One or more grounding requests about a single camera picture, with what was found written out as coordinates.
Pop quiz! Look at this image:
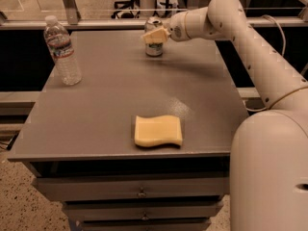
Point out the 7up soda can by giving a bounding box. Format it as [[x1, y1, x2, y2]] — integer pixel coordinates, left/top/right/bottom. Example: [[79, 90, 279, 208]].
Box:
[[144, 16, 163, 57]]

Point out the metal railing frame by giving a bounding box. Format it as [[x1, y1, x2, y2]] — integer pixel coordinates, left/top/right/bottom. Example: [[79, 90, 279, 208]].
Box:
[[0, 0, 304, 30]]

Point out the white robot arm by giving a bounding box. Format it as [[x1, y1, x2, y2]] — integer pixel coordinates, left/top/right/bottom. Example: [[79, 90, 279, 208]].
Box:
[[142, 0, 308, 231]]

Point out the grey drawer cabinet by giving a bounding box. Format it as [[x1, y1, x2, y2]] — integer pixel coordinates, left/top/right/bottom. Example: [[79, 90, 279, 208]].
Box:
[[7, 28, 251, 231]]

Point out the bottom grey drawer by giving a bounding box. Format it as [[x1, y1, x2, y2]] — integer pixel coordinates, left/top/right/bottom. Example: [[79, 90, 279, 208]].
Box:
[[81, 218, 211, 231]]

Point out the middle grey drawer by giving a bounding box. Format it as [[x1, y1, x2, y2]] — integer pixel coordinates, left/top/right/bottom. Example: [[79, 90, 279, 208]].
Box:
[[64, 199, 222, 221]]

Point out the clear plastic water bottle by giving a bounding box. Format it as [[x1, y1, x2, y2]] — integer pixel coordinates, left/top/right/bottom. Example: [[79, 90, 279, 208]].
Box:
[[43, 15, 82, 86]]

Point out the top grey drawer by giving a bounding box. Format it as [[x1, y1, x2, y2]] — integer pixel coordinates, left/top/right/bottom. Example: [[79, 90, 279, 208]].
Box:
[[32, 174, 230, 201]]

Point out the grey drawer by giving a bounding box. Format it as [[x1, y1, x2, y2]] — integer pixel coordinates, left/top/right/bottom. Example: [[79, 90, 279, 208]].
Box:
[[64, 199, 222, 221], [32, 174, 230, 201], [81, 218, 211, 231]]

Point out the black office chair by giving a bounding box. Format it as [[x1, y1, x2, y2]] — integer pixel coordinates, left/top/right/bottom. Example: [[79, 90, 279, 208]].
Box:
[[111, 0, 139, 19]]

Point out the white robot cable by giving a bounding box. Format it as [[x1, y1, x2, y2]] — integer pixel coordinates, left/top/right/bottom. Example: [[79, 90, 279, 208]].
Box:
[[261, 14, 308, 75]]

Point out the yellow sponge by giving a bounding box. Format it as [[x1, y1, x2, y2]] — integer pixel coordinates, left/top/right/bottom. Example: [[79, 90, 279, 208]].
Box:
[[134, 115, 183, 147]]

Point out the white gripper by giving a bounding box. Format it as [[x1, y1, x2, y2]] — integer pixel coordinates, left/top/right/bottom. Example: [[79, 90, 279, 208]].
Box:
[[141, 12, 188, 44]]

